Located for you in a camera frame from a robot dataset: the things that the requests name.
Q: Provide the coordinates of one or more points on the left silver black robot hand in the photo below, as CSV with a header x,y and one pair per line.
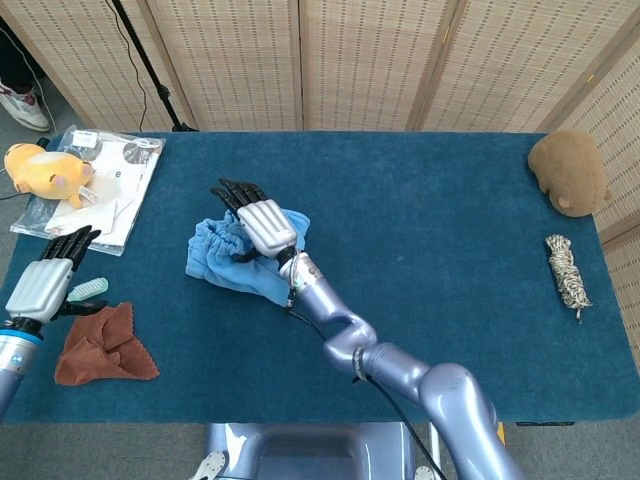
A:
x,y
37,290

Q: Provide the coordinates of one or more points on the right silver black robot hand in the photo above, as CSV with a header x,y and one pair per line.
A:
x,y
267,225

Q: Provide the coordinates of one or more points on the light blue fleece pants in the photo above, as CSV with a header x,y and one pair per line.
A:
x,y
225,270

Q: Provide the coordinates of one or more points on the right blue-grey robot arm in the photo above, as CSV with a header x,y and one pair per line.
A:
x,y
400,370

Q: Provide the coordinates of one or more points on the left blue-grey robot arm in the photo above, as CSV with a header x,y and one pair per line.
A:
x,y
15,360

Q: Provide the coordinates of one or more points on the mint green brush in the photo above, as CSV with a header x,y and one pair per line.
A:
x,y
90,289

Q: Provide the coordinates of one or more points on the rust brown microfibre cloth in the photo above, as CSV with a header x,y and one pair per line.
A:
x,y
105,350

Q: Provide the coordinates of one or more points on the yellow plush toy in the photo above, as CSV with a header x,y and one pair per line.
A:
x,y
42,172

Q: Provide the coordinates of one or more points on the bagged white printed garment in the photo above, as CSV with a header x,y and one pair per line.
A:
x,y
120,200

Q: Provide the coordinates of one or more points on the black tripod stand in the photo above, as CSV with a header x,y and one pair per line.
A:
x,y
157,85

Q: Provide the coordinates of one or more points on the white sneaker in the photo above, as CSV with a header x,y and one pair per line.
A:
x,y
22,110

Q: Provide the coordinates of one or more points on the teal carpet table cover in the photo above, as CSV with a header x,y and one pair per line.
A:
x,y
450,310

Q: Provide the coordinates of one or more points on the dark clothed person leg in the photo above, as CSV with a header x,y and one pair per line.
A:
x,y
12,65

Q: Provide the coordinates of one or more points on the blue-grey robot torso base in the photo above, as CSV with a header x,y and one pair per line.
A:
x,y
310,450

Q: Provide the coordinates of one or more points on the white perforated robot plate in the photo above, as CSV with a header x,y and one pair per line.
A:
x,y
210,465
424,473

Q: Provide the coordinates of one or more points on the white table leg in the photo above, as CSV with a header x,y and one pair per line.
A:
x,y
434,440

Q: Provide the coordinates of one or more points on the brown plush toy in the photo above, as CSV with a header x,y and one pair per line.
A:
x,y
570,170

